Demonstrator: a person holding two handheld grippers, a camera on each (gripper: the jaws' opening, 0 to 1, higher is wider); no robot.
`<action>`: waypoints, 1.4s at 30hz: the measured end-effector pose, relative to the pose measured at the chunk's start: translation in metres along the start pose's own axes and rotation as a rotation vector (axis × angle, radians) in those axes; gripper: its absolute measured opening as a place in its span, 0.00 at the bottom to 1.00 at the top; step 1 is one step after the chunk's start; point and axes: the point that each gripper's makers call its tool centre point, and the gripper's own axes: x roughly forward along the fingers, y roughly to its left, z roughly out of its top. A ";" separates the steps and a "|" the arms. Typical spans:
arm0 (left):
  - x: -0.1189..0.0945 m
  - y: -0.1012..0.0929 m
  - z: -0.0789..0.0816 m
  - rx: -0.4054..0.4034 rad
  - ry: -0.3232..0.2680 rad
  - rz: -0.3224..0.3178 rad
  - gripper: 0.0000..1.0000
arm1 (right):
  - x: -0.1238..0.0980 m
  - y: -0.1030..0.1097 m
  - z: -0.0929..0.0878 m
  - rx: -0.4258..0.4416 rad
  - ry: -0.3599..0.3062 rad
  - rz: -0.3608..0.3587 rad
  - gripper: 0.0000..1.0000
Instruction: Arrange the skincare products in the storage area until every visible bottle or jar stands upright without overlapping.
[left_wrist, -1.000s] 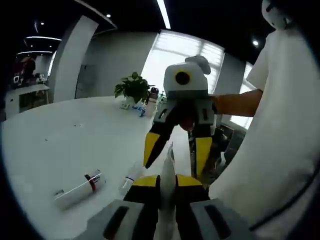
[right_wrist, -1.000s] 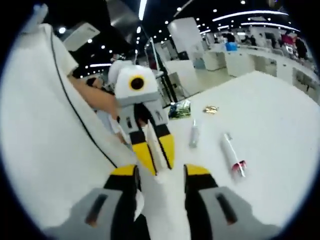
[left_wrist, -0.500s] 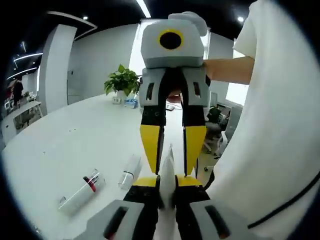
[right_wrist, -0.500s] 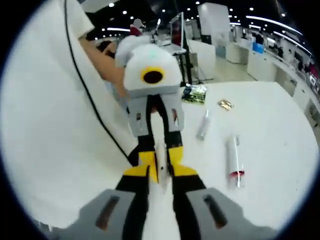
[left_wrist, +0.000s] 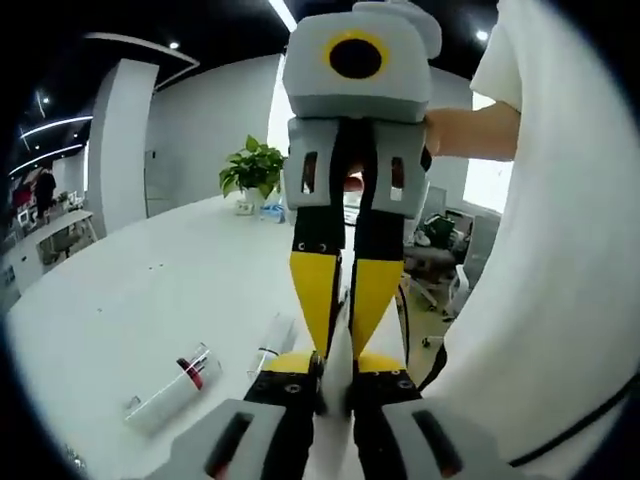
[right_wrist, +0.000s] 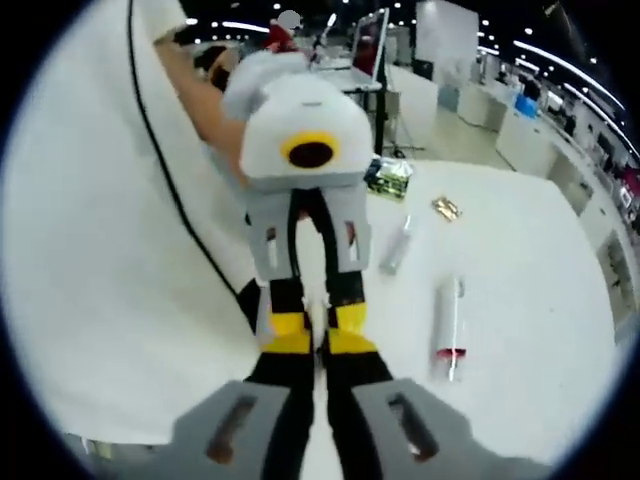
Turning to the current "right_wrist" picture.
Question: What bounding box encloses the black device cable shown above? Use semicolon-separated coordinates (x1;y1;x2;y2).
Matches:
124;0;264;334

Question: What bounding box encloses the person's white shirt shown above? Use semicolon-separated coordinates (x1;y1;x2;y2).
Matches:
0;0;261;446

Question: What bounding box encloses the laptop with red screen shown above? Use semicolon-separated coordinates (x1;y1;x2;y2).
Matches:
313;5;391;92

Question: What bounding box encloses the blue storage bin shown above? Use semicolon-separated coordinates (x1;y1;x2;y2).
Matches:
514;94;541;117

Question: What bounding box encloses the white red-collared skincare bottle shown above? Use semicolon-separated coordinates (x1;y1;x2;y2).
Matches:
432;273;469;384

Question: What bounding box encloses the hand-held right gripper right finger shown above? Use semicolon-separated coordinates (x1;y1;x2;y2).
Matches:
322;330;476;480

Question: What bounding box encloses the green black skincare sachet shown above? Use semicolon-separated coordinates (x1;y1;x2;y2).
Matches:
365;157;415;201

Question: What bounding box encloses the black laptop stand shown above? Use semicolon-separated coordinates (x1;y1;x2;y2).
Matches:
344;79;426;159

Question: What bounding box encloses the gold foil skincare sachet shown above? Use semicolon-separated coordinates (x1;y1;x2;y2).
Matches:
432;196;464;222

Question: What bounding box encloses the silver clear skincare tube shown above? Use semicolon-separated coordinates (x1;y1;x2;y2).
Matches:
378;213;416;275

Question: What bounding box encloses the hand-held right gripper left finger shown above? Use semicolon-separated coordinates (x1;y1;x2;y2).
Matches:
172;332;321;480

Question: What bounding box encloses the white office desk row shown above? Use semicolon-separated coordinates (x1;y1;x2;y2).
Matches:
457;74;621;211

